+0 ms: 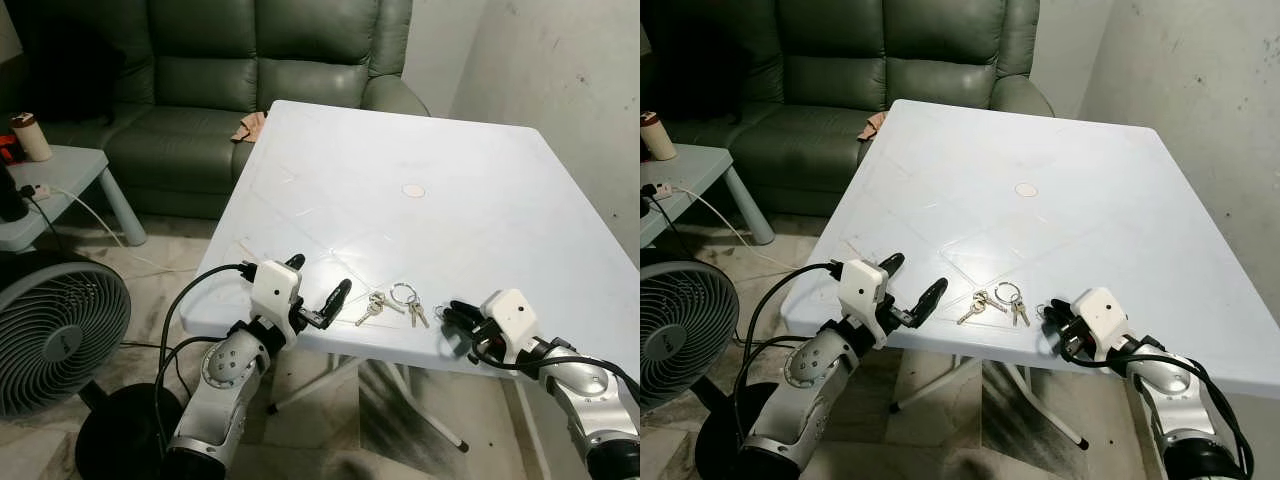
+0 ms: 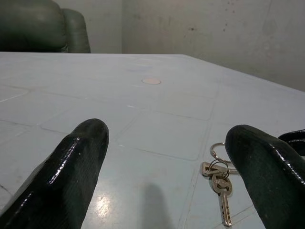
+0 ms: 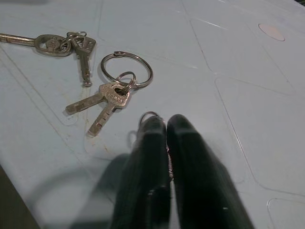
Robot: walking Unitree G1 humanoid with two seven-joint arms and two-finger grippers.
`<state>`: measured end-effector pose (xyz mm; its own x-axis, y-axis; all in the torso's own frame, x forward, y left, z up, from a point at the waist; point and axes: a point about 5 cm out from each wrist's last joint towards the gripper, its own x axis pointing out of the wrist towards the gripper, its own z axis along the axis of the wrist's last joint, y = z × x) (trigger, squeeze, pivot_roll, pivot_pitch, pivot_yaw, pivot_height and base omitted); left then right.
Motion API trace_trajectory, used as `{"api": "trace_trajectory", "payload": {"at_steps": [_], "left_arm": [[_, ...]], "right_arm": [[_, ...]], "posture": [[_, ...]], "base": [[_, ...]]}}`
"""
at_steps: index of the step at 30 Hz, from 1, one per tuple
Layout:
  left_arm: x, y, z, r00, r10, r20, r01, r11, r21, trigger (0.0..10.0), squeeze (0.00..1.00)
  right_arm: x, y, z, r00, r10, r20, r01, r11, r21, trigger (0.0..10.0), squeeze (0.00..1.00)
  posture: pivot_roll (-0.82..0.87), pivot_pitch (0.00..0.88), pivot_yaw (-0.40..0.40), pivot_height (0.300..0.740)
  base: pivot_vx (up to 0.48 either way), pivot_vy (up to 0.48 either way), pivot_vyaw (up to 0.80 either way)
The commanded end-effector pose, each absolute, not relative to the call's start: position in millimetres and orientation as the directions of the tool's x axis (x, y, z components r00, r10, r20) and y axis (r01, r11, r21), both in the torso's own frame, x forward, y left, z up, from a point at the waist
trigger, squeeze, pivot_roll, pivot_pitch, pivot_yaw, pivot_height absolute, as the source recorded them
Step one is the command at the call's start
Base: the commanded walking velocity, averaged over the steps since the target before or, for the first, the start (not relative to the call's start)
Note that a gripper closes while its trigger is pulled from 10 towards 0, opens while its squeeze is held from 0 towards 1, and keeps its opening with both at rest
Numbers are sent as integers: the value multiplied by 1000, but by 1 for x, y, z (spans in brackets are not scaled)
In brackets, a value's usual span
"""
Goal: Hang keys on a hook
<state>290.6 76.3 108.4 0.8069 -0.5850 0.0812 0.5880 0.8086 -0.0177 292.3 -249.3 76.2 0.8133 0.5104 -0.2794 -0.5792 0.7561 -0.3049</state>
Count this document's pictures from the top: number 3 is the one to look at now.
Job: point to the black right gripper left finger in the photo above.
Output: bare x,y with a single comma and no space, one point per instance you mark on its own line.
143,167

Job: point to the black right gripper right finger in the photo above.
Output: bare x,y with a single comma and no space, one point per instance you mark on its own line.
200,181

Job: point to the brass square-head key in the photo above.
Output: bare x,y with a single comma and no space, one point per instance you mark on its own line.
84,59

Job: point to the long brass oval-head key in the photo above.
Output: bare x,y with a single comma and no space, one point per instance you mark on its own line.
43,44

